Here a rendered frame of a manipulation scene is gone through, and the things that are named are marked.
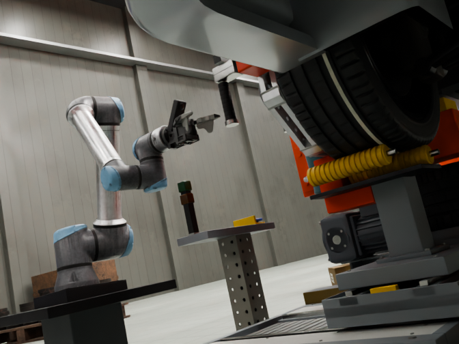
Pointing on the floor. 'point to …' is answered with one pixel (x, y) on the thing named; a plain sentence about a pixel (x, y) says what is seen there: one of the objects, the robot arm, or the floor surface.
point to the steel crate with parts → (102, 271)
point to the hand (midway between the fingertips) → (206, 112)
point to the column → (243, 280)
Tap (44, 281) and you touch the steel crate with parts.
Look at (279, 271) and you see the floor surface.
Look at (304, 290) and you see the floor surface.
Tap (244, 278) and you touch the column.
